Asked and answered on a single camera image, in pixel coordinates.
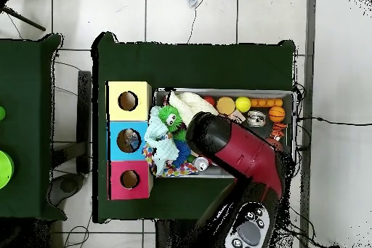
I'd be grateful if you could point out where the green spiky toy with eyes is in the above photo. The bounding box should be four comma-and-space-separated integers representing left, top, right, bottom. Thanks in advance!
158, 105, 185, 132

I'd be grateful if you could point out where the large blue fuzzy spiky ball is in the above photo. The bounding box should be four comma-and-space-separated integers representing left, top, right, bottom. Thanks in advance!
172, 139, 192, 167

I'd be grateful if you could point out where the mint green muslin cloth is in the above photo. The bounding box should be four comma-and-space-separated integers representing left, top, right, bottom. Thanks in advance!
144, 106, 180, 175

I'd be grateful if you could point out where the large polka dot cloth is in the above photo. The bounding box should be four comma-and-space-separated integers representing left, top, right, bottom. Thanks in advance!
142, 143, 200, 178

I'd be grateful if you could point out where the clear bottle with blue label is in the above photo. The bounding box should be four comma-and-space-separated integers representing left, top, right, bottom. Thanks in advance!
123, 129, 141, 151

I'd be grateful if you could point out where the shallow clear mesh bin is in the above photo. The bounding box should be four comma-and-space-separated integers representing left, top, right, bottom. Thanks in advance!
152, 87, 298, 180

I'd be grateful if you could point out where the wooden box with three holes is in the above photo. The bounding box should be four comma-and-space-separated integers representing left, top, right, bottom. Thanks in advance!
105, 80, 153, 201

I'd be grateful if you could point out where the yellow ball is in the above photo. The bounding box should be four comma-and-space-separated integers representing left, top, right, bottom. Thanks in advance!
235, 96, 252, 113

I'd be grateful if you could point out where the orange toy basketball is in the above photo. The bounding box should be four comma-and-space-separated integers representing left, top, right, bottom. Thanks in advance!
268, 105, 286, 123

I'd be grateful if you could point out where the dark green side table cloth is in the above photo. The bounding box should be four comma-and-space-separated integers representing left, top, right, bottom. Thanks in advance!
0, 33, 68, 221

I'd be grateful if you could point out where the large bright green round object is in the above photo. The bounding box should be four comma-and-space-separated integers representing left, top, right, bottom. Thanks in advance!
0, 150, 15, 190

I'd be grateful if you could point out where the black tripod leg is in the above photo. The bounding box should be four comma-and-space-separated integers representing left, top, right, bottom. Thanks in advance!
0, 4, 47, 32

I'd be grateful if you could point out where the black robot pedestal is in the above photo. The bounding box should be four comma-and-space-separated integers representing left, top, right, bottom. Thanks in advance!
155, 219, 204, 248

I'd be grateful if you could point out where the black power cable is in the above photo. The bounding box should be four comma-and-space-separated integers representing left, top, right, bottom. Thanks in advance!
296, 116, 372, 127

